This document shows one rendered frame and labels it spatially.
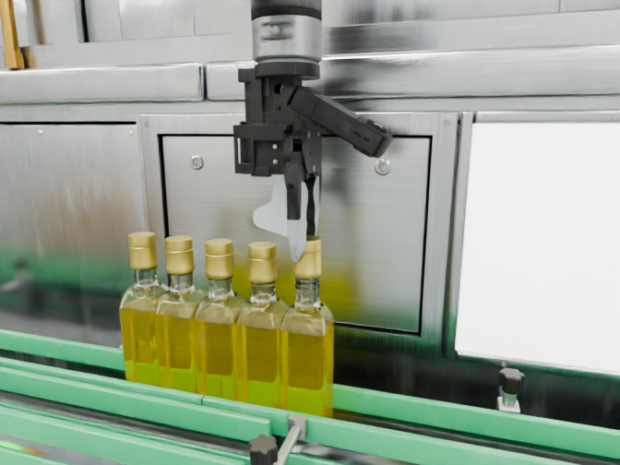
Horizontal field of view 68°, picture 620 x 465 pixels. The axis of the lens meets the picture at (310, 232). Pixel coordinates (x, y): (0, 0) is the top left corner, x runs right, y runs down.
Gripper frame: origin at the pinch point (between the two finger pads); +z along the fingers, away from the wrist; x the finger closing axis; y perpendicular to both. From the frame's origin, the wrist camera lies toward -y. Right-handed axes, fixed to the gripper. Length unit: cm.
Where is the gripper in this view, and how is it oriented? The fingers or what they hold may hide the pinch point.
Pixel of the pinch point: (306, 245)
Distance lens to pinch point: 53.7
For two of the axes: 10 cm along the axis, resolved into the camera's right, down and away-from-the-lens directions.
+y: -9.6, -0.6, 2.7
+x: -2.7, 2.1, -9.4
